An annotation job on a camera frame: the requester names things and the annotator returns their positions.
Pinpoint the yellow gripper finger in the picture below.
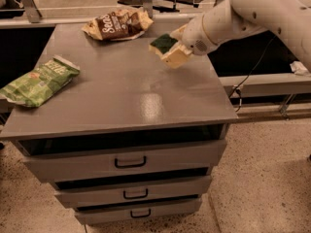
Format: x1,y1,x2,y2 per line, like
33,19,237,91
170,24,187,41
161,43,192,69

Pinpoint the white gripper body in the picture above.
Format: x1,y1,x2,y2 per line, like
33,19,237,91
182,15,218,55

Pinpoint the green and yellow sponge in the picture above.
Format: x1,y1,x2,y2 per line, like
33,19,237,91
149,34,177,56

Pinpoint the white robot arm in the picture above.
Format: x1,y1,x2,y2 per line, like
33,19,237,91
161,0,311,69

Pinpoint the brown chip bag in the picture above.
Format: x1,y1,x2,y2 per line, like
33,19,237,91
82,9,154,41

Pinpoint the green chip bag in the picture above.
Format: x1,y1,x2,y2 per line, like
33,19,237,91
0,55,80,108

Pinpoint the grey drawer cabinet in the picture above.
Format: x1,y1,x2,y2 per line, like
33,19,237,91
1,18,236,213

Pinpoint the crumpled white paper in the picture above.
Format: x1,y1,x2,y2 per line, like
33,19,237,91
290,61,311,76

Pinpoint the middle grey drawer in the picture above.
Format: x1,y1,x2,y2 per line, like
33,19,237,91
54,176,211,209

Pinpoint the grey drawer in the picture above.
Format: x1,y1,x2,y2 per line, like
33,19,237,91
54,176,211,209
75,197,202,225
24,139,226,183

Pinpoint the bottom grey drawer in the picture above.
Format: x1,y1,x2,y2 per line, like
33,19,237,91
75,197,202,225

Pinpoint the top grey drawer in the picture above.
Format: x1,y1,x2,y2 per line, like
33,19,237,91
24,139,226,183

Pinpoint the black cable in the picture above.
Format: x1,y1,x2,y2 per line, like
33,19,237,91
227,36,276,114

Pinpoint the black top drawer handle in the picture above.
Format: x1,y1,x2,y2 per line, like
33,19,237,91
114,156,147,169

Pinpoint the black drawer handle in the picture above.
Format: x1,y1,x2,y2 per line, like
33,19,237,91
114,156,147,169
130,209,152,218
122,188,149,200

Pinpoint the black middle drawer handle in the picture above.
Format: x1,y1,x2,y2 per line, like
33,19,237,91
122,188,149,200

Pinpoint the black bottom drawer handle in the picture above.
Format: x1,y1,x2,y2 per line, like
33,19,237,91
130,209,152,218

